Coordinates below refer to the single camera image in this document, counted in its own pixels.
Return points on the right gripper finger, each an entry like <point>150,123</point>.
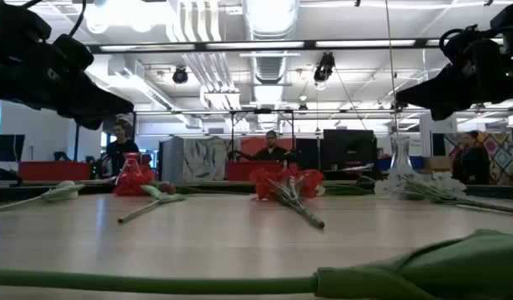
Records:
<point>443,113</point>
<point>431,95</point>

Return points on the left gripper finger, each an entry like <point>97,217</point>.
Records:
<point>102,100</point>
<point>91,120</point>

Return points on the white tulip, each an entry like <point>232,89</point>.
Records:
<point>67,188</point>
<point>469,266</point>

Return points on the red flower bunch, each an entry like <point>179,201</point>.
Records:
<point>264,187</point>
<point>133,185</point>

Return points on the bright red tulip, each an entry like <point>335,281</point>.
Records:
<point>164,199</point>

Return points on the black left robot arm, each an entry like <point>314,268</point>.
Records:
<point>14,25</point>

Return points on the red glass vase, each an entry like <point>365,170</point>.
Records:
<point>132,160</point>

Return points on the clear glass vase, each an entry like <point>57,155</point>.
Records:
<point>400,156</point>

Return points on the person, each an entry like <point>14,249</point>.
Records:
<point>120,150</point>
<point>272,154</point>
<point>473,162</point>

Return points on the cardboard box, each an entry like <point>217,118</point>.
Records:
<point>437,163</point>

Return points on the red bin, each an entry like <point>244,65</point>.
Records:
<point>241,171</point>
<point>53,171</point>

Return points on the small black monitor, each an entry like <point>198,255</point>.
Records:
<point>6,148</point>

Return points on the colourful patchwork quilt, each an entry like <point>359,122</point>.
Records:
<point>503,158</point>

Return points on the blue bin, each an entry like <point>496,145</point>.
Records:
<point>383,163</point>

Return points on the black ceiling spotlight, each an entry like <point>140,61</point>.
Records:
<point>180,76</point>

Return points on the large black monitor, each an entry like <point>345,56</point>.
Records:
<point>348,148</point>

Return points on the grey leaf-print panel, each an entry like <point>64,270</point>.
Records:
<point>197,160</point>

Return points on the black rig bar with lights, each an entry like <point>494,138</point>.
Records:
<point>310,43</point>

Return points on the orange partition panel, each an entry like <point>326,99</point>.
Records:
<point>248,146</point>

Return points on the black aluminium table frame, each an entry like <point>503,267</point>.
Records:
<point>102,191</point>

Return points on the silver ventilation duct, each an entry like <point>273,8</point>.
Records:
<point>270,62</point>

